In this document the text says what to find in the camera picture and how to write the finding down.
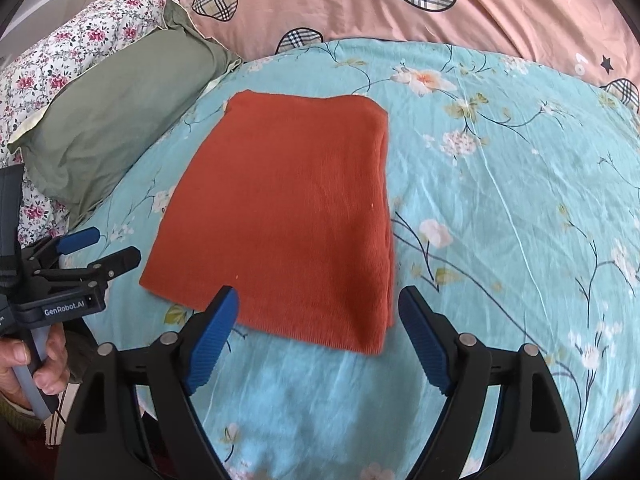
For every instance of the turquoise floral bed sheet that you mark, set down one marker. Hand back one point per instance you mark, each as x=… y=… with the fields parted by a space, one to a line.
x=514 y=192

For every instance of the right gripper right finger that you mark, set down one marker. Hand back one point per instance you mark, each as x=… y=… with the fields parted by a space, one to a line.
x=530 y=436

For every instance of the white floral pillow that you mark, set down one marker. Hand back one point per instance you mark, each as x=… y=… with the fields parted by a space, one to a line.
x=38 y=75

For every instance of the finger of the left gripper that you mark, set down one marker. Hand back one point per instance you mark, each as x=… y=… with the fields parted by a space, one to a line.
x=49 y=249
x=97 y=273

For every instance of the green pillow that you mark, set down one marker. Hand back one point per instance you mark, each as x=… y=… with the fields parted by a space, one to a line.
x=78 y=148

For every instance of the orange knit sweater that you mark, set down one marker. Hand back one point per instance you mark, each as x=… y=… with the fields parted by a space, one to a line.
x=285 y=201

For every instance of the pink plaid-heart duvet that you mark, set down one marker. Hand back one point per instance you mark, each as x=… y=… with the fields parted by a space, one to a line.
x=588 y=39

